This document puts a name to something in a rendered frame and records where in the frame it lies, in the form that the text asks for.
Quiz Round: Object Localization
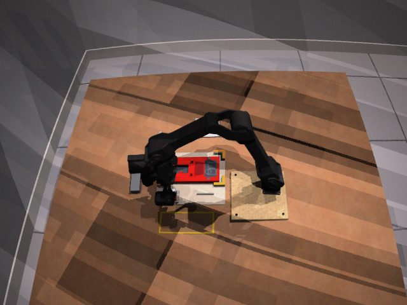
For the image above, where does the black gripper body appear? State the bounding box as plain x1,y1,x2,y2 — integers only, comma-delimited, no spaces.
154,156,177,206

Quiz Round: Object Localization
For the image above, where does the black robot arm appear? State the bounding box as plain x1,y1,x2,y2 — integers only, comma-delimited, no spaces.
127,109,284,195

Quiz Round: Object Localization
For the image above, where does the grey rectangular bar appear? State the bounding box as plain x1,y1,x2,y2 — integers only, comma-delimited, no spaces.
130,173,141,193

